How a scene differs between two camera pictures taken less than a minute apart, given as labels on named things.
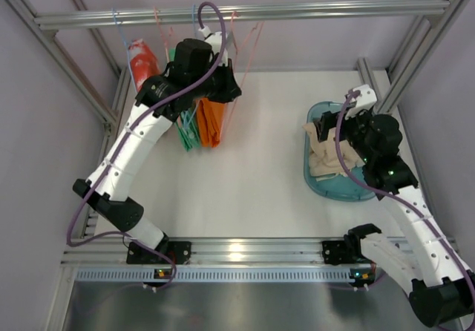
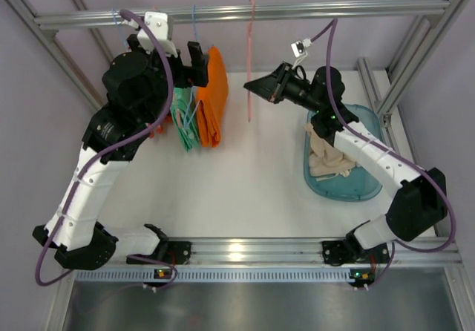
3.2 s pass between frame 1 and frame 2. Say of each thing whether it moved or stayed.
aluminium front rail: stayed
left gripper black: moved
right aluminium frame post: stayed
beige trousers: stayed
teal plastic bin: stayed
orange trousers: stayed
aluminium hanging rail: stayed
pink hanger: moved
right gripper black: moved
